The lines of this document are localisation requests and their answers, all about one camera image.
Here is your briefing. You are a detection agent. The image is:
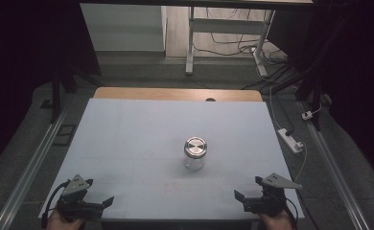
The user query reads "white desk frame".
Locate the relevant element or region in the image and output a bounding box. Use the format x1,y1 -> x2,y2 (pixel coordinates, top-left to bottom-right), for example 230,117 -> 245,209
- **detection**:
185,6 -> 276,78

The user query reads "thin white cable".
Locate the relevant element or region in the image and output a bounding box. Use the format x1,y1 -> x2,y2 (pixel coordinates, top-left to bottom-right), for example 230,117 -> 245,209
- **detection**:
269,85 -> 308,184

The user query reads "person's right hand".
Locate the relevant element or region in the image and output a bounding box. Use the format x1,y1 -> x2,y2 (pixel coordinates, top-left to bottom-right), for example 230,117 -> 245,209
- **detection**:
260,210 -> 294,230

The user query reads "black metal stand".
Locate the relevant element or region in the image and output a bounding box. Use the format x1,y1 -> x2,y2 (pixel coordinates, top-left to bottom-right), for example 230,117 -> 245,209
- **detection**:
294,63 -> 324,132
50,63 -> 79,125

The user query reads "tangle of black floor cables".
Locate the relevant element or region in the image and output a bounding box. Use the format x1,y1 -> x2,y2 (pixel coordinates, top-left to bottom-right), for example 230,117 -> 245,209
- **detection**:
193,8 -> 299,92

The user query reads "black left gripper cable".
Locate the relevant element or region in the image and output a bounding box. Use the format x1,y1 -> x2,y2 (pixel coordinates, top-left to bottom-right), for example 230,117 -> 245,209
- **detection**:
40,180 -> 71,229

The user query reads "aluminium floor rail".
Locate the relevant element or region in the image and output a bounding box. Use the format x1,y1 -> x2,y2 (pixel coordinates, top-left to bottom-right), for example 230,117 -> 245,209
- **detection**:
0,104 -> 71,230
298,102 -> 371,230

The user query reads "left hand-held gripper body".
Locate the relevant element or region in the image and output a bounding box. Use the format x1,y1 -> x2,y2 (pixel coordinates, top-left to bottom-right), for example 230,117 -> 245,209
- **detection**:
57,173 -> 105,222

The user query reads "black curtain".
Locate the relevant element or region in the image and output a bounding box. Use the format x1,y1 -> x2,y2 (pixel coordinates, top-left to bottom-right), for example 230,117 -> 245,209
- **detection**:
0,0 -> 102,176
268,0 -> 374,193

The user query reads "person's left hand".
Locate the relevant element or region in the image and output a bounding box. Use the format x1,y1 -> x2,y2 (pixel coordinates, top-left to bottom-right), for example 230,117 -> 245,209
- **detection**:
45,210 -> 83,230

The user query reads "round silver metal lid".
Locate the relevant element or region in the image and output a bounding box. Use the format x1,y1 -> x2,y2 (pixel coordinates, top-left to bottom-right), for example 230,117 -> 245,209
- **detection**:
183,136 -> 208,159

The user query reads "white table mat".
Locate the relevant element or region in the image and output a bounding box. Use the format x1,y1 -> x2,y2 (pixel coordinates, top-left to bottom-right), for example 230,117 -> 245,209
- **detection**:
38,98 -> 305,221

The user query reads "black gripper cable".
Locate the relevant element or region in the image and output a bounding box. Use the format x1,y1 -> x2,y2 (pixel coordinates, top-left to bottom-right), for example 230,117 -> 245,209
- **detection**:
284,195 -> 300,230
40,180 -> 71,229

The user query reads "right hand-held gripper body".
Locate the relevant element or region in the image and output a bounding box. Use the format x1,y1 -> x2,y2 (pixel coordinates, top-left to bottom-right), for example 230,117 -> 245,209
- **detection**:
244,172 -> 303,217

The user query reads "white cabinet panel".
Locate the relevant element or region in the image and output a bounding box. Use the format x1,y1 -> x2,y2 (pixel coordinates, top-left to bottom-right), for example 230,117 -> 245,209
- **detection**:
80,3 -> 168,52

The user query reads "white power strip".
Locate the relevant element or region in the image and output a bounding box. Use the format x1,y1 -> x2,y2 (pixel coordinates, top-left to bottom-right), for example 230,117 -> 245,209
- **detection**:
277,127 -> 304,154

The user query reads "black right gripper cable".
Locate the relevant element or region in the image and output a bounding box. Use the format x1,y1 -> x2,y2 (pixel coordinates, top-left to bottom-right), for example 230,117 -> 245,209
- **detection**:
284,195 -> 300,230

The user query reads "clear glass jar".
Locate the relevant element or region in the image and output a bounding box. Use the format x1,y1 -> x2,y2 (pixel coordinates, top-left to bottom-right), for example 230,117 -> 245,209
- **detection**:
183,149 -> 207,172

